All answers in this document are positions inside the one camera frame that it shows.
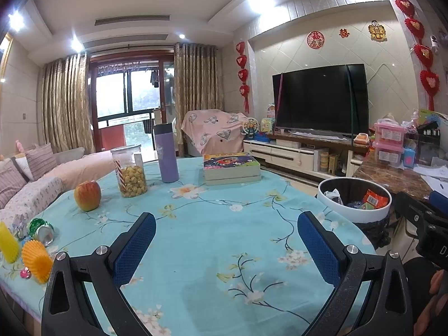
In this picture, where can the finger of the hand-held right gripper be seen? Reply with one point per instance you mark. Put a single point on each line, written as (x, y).
(414, 213)

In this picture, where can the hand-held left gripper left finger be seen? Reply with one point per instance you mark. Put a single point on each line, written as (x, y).
(134, 252)

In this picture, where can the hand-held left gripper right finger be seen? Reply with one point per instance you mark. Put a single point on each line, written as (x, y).
(320, 248)

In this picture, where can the red snack packet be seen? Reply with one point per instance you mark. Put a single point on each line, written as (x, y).
(374, 199)

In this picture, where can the white black trash bin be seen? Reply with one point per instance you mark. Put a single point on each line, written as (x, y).
(353, 215)

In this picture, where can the white plastic bag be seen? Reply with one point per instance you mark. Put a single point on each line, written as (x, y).
(332, 196)

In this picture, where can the blue clear plastic wrapper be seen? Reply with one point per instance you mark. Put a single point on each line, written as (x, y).
(355, 203)

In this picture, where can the person's right hand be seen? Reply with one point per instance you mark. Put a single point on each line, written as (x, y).
(439, 304)

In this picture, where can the white papers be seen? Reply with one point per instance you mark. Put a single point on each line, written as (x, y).
(435, 178)

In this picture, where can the brown marble counter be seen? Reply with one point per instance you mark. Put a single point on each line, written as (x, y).
(385, 178)

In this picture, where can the person's dark clothing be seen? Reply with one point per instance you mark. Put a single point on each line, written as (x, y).
(416, 287)

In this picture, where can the blue toy case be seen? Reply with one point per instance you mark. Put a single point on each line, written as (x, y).
(408, 156)

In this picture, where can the pink storage box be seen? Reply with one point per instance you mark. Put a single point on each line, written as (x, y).
(390, 133)
(388, 155)

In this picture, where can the red yellow apple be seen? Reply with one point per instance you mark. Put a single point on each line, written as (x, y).
(87, 196)

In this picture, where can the clear snack jar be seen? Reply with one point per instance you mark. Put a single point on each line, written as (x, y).
(131, 178)

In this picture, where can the blue floral tablecloth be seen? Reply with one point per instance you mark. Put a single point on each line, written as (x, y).
(217, 224)

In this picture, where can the orange snack box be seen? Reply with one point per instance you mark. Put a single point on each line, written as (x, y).
(361, 139)

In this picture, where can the crushed green drink can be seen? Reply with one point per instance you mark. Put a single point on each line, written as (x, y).
(43, 234)

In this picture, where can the pink covered sofa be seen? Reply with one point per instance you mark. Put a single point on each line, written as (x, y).
(84, 168)

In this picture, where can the orange foam fruit net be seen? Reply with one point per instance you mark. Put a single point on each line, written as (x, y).
(36, 260)

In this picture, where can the purple thermos bottle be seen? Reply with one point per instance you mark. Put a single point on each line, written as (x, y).
(168, 157)

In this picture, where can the white television cabinet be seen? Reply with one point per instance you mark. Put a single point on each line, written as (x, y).
(280, 154)

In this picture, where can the blue candy wrapper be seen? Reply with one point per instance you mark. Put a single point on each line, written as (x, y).
(26, 241)

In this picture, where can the pink candy wrapper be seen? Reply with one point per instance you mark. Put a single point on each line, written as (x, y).
(25, 273)

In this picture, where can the shiny iridescent wrapper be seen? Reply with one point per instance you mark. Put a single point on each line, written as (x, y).
(21, 224)

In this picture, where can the yellow foam fruit net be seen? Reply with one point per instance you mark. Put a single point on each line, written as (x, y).
(8, 245)

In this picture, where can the striped pink pillow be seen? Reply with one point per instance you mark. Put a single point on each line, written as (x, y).
(10, 185)
(40, 161)

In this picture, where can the toy ferris wheel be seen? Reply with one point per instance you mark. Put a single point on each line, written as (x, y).
(251, 128)

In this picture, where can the white pillow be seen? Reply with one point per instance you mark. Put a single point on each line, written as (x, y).
(23, 168)

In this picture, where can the colourful toy box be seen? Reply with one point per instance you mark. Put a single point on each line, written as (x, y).
(268, 119)

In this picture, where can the pink cloth covered chair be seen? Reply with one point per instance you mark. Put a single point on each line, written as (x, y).
(210, 129)

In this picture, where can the black television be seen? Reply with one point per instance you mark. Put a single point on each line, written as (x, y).
(322, 98)

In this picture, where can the red heart hanging decoration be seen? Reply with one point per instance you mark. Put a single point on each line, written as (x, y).
(421, 56)
(242, 59)

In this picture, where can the pink plush toy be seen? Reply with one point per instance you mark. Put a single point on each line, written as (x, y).
(18, 145)

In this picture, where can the red framed balcony door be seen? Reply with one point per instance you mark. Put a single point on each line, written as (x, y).
(115, 94)

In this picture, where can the beige patterned curtain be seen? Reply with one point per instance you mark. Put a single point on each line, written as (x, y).
(196, 84)
(66, 105)

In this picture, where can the ceiling air vent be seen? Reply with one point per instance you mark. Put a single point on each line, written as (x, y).
(126, 41)
(133, 20)

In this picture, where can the gold framed painting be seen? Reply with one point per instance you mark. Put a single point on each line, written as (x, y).
(5, 59)

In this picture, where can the white security camera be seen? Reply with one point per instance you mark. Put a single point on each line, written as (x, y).
(434, 43)

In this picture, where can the gold figure wall sticker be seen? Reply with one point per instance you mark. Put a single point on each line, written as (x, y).
(377, 31)

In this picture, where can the small red wall sticker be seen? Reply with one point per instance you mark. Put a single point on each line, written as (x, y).
(344, 33)

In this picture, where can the round red wall sticker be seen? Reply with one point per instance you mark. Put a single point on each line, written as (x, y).
(316, 40)

